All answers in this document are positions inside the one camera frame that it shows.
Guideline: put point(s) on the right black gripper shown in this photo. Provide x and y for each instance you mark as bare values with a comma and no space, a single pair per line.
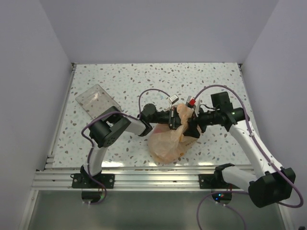
192,131

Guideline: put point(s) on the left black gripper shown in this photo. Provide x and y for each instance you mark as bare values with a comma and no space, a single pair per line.
176,120

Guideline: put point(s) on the orange translucent plastic bag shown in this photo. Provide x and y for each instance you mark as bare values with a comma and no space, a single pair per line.
166,145

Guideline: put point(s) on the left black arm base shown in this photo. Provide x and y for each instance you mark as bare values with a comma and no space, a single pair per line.
83,180

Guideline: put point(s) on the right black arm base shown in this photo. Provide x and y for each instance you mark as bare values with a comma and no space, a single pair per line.
215,180

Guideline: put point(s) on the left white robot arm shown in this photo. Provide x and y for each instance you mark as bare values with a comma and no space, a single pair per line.
104,131

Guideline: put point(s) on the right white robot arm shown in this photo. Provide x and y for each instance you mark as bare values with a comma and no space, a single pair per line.
271,182

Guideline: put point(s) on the clear plastic tray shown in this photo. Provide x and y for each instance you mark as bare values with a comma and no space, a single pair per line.
96,101

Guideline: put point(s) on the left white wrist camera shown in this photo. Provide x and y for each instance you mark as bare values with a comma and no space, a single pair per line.
173,99

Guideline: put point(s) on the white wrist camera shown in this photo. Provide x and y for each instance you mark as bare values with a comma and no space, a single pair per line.
173,99
193,104

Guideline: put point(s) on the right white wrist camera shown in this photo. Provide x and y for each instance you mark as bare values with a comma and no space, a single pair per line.
193,104

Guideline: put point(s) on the aluminium mounting rail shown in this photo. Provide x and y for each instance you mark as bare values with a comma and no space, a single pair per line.
177,178

